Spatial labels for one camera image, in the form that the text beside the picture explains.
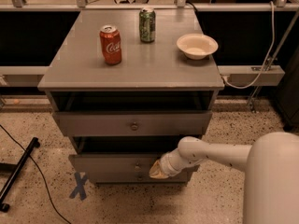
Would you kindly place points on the grey top drawer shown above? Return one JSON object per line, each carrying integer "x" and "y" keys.
{"x": 76, "y": 124}

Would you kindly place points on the grey bottom drawer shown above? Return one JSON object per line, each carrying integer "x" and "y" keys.
{"x": 138, "y": 177}

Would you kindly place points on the white paper bowl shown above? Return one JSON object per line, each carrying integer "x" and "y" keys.
{"x": 197, "y": 46}

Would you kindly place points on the grey drawer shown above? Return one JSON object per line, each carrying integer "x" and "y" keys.
{"x": 76, "y": 124}
{"x": 138, "y": 177}
{"x": 116, "y": 164}

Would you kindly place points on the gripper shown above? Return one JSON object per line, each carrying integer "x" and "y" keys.
{"x": 165, "y": 166}

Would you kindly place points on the green soda can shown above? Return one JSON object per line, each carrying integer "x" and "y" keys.
{"x": 147, "y": 19}

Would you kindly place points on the black stand leg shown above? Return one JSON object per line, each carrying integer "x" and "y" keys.
{"x": 4, "y": 207}

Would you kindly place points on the blue tape cross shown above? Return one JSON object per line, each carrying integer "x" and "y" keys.
{"x": 79, "y": 188}

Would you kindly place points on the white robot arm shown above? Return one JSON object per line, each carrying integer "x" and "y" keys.
{"x": 270, "y": 165}

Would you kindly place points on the grey wooden drawer cabinet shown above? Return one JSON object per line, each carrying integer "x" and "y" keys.
{"x": 151, "y": 77}

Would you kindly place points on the red cola can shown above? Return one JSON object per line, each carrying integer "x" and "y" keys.
{"x": 110, "y": 44}

